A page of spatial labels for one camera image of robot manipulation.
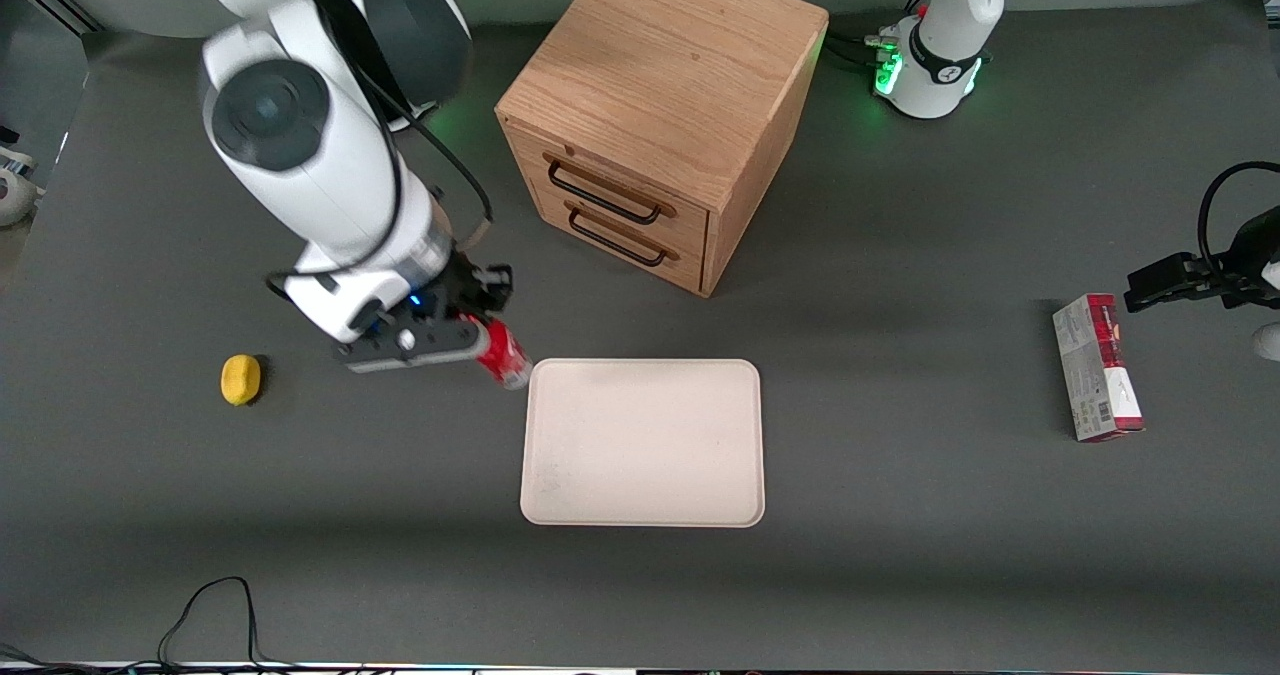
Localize black looped table cable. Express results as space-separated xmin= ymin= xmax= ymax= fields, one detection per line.
xmin=157 ymin=576 xmax=301 ymax=672

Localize thin black edge cable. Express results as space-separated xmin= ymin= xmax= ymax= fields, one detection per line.
xmin=0 ymin=643 xmax=161 ymax=674

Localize white rounded fixture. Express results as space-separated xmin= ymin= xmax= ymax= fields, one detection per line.
xmin=0 ymin=148 xmax=42 ymax=227

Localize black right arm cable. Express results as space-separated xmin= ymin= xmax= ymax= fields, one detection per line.
xmin=320 ymin=0 xmax=496 ymax=251

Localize grey and red carton box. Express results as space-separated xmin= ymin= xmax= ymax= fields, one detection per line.
xmin=1052 ymin=293 xmax=1145 ymax=443

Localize wooden drawer cabinet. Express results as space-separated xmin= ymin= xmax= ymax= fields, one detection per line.
xmin=495 ymin=0 xmax=830 ymax=299

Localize black drawer handle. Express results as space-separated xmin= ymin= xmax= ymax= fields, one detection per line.
xmin=565 ymin=202 xmax=681 ymax=268
xmin=543 ymin=152 xmax=678 ymax=226

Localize black left base cables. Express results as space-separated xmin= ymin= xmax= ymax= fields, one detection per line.
xmin=822 ymin=0 xmax=936 ymax=74

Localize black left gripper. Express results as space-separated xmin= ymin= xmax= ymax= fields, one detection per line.
xmin=1124 ymin=209 xmax=1280 ymax=314

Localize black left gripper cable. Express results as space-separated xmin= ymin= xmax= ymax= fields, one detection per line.
xmin=1198 ymin=161 xmax=1280 ymax=276

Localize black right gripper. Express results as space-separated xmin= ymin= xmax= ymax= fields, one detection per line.
xmin=432 ymin=253 xmax=515 ymax=330

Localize beige rectangular tray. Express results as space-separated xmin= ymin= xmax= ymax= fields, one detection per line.
xmin=520 ymin=358 xmax=766 ymax=529

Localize yellow lemon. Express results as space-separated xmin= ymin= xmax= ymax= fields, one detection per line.
xmin=220 ymin=354 xmax=263 ymax=407

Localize red coke bottle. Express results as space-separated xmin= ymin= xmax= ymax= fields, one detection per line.
xmin=476 ymin=317 xmax=532 ymax=391

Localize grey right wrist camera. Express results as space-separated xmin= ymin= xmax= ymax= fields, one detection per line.
xmin=334 ymin=317 xmax=483 ymax=374

